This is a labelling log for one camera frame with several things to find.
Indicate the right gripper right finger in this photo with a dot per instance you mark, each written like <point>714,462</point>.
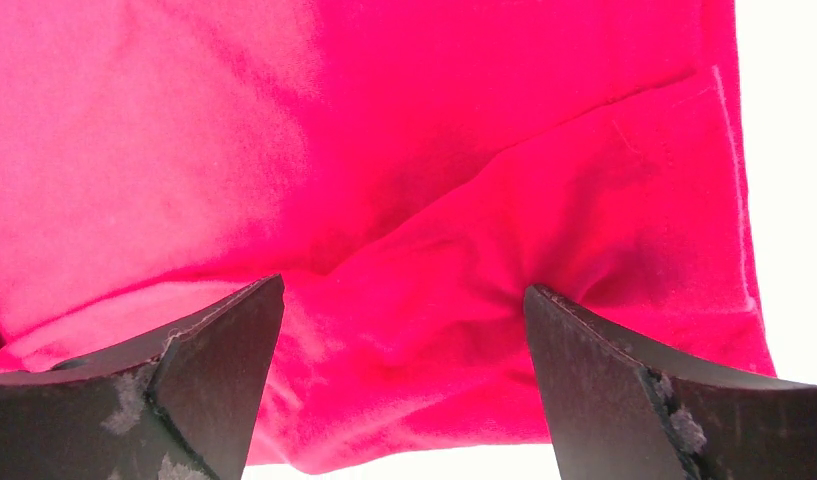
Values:
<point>620,405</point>

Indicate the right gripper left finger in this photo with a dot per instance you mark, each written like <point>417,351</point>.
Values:
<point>177,402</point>

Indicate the red t shirt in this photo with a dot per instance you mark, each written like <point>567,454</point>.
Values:
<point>410,168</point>

